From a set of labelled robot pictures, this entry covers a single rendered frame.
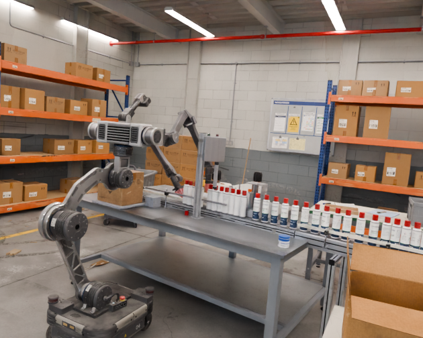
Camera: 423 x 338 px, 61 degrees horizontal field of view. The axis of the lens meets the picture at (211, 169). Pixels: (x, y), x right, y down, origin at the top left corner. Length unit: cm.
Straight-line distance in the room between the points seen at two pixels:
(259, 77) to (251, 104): 57
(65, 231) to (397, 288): 171
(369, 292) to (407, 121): 560
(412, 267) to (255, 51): 649
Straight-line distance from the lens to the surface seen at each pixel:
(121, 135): 256
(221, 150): 278
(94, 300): 264
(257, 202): 270
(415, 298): 161
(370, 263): 160
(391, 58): 716
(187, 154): 642
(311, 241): 255
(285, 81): 737
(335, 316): 173
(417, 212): 382
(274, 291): 232
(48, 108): 648
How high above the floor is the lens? 152
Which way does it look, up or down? 6 degrees down
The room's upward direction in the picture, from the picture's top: 5 degrees clockwise
